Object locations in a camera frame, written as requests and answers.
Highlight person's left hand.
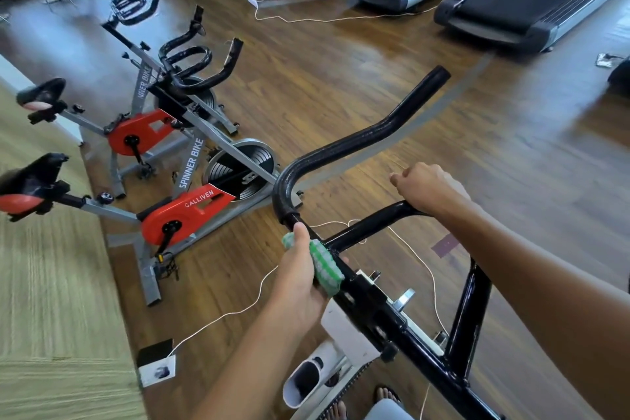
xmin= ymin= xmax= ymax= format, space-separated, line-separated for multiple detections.
xmin=266 ymin=222 xmax=331 ymax=332

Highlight person's right hand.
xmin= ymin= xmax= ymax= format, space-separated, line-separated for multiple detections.
xmin=390 ymin=161 xmax=474 ymax=224

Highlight green checkered cleaning cloth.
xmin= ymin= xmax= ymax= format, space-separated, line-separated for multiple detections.
xmin=282 ymin=230 xmax=346 ymax=296

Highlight white bike with yellow flywheel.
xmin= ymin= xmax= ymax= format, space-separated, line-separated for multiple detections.
xmin=282 ymin=267 xmax=454 ymax=420

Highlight black handlebars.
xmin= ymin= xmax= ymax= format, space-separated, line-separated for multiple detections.
xmin=272 ymin=64 xmax=503 ymax=420

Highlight person's right forearm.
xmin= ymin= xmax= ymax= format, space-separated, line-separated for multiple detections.
xmin=443 ymin=200 xmax=630 ymax=420

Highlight red and grey spin bike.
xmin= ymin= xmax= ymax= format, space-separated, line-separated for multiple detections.
xmin=16 ymin=0 xmax=240 ymax=200
xmin=0 ymin=6 xmax=301 ymax=308

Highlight brown tape patch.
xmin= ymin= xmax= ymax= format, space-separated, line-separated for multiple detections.
xmin=431 ymin=232 xmax=461 ymax=259

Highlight black sandal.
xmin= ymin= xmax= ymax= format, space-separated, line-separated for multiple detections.
xmin=372 ymin=385 xmax=403 ymax=406
xmin=320 ymin=397 xmax=348 ymax=420

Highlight white power socket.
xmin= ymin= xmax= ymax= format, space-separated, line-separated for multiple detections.
xmin=138 ymin=354 xmax=179 ymax=389

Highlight thin white cable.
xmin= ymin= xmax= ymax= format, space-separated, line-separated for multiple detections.
xmin=167 ymin=220 xmax=449 ymax=420

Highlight white floor cable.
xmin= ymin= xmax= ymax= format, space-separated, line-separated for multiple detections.
xmin=246 ymin=0 xmax=441 ymax=26

